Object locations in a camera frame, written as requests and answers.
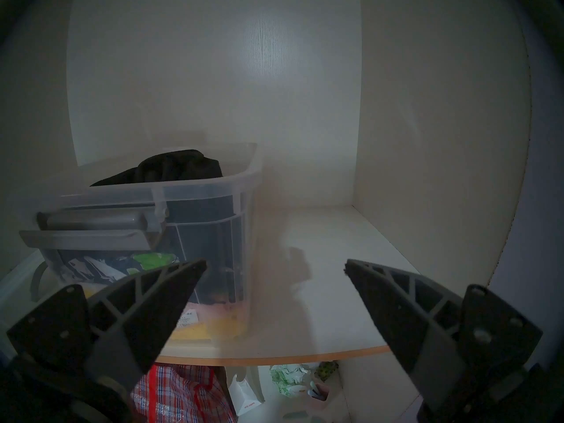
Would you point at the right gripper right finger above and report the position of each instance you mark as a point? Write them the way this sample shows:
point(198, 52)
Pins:
point(410, 320)

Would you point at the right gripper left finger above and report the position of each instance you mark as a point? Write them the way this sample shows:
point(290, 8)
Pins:
point(128, 320)

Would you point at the white plastic bin lid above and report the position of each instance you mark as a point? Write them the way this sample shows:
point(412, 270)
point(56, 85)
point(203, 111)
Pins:
point(17, 290)

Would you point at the black garment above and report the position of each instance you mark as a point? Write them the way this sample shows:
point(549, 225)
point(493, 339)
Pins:
point(176, 166)

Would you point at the grey bin latch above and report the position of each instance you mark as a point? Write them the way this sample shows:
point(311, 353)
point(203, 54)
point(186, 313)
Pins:
point(97, 232)

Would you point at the clear plastic storage bin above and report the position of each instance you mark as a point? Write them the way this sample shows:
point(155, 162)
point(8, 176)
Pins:
point(240, 193)

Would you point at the green navy floral garment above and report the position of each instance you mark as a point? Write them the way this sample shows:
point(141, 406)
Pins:
point(150, 261)

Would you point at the red plaid bag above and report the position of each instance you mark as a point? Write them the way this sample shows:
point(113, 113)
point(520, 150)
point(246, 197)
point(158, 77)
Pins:
point(176, 395)

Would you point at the yellow garment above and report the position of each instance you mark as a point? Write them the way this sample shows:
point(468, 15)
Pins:
point(220, 326)

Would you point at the green spotted item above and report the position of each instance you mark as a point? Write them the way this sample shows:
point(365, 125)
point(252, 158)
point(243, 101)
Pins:
point(326, 370)

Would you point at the pink cup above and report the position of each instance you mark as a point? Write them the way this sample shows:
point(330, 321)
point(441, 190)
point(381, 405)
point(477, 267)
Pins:
point(319, 393)

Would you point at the green white crumpled bag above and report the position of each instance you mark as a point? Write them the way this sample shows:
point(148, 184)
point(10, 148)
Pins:
point(286, 378)

